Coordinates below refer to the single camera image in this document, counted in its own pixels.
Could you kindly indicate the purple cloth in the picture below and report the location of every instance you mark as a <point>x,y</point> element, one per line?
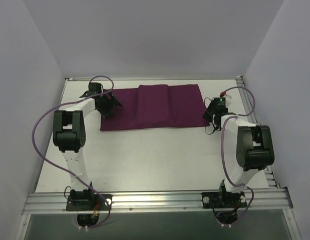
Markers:
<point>157,106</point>

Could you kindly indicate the aluminium right rail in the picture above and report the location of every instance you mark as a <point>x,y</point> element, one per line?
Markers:
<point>252,118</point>

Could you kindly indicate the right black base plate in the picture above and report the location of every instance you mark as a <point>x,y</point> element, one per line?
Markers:
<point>222,200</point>

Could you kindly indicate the aluminium rail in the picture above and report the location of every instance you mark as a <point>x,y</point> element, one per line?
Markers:
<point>252,118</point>
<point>153,202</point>

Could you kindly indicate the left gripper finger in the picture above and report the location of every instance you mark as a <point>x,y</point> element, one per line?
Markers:
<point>87,94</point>
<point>113,101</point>

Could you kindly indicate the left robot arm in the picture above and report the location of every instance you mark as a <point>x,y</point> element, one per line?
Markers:
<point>69,135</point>

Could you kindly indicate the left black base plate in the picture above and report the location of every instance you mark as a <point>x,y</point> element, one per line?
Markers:
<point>81,201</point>

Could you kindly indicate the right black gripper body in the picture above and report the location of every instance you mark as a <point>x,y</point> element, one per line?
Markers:
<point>210,115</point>

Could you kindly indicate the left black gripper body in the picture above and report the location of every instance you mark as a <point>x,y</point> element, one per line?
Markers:
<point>109,104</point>

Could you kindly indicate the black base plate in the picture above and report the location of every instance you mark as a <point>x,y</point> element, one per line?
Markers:
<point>222,200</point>
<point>81,201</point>

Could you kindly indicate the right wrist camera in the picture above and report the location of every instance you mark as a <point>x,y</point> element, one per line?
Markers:
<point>223,101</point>

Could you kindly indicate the aluminium front rail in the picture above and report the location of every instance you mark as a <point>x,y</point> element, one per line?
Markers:
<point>153,202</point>

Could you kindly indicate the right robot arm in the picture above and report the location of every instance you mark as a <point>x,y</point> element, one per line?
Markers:
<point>254,147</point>

